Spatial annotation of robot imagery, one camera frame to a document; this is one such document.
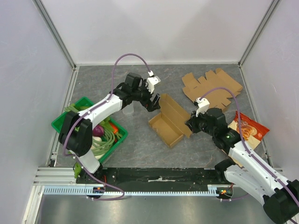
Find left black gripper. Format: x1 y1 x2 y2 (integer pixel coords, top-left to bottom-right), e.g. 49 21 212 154
132 80 160 112

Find brown cardboard box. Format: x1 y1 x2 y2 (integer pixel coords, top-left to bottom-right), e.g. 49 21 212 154
149 94 192 148

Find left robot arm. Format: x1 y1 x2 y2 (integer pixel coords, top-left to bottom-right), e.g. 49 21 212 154
58 73 161 183

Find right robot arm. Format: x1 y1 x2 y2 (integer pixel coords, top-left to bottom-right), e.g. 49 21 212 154
186 108 299 224

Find clear plastic water bottle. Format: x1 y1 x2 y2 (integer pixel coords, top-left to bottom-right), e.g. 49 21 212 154
122 103 134 115

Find red snack bag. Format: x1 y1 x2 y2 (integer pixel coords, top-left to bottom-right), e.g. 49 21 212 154
240 113 270 148

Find orange carrot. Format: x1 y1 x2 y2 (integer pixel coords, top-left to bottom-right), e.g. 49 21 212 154
109 122 119 134

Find beige cassava chips bag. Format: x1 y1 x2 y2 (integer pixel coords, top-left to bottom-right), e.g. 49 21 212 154
241 121 261 149

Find green leafy vegetable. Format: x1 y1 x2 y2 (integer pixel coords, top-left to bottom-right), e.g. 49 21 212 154
58 107 111 179

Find green plastic basket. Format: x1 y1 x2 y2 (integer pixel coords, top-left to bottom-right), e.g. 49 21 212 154
51 97 128 163

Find purple onion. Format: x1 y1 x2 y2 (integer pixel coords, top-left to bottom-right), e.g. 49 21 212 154
93 125 105 137

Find green long beans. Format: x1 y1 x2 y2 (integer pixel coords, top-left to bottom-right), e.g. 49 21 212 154
64 104 117 156

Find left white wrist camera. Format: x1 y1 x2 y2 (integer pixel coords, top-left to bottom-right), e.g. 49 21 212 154
146 71 161 94

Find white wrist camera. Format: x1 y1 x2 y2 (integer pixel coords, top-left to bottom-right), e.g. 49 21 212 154
146 71 161 94
195 98 210 117

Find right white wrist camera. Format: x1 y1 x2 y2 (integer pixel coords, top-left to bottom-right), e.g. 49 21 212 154
195 98 210 117

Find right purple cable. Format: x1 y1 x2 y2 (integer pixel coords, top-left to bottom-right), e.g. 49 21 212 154
200 87 299 224

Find purple cable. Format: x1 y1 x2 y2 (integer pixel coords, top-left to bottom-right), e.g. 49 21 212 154
200 87 299 224
63 53 152 201

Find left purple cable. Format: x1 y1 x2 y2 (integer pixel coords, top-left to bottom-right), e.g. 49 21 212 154
63 53 152 201

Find grey cable duct rail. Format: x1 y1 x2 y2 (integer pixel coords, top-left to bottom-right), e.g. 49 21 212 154
43 186 228 197

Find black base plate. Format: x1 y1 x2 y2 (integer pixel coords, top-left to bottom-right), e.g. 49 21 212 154
76 167 243 193

